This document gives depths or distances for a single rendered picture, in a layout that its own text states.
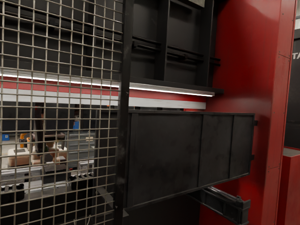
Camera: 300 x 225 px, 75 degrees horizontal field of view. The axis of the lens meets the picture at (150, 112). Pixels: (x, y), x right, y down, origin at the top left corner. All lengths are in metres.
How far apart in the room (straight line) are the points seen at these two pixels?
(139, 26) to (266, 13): 0.90
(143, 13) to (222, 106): 0.96
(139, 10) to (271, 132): 1.21
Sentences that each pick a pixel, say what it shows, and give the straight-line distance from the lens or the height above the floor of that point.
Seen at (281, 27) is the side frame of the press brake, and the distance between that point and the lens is 1.70.
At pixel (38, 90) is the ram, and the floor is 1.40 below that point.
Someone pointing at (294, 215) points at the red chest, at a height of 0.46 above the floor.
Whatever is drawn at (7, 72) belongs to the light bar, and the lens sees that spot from 1.00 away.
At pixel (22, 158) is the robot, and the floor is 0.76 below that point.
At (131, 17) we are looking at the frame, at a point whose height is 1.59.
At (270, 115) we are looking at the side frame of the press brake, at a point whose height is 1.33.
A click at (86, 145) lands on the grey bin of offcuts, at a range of 3.98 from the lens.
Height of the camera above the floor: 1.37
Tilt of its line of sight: 3 degrees down
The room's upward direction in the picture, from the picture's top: 3 degrees clockwise
